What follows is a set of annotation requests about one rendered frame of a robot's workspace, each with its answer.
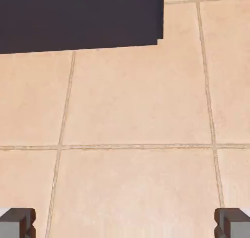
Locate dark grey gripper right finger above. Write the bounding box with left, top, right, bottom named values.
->
left=214, top=207, right=250, bottom=238

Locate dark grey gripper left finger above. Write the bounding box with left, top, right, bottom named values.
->
left=0, top=207, right=37, bottom=238

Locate dark painted cabinet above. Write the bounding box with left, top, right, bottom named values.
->
left=0, top=0, right=165, bottom=55

